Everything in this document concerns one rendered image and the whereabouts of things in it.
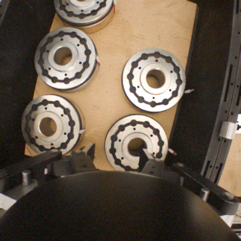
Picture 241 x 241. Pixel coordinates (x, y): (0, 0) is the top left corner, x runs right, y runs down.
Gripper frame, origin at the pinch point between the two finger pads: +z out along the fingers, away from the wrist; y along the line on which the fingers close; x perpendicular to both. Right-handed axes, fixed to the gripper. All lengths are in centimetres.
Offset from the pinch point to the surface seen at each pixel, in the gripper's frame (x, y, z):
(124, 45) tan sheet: 16.9, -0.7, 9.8
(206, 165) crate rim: -0.3, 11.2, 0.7
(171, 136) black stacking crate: 1.5, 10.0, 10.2
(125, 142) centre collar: 0.5, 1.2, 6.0
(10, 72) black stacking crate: 8.9, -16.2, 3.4
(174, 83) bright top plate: 10.3, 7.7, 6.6
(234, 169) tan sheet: -4.0, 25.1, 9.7
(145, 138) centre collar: 1.4, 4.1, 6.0
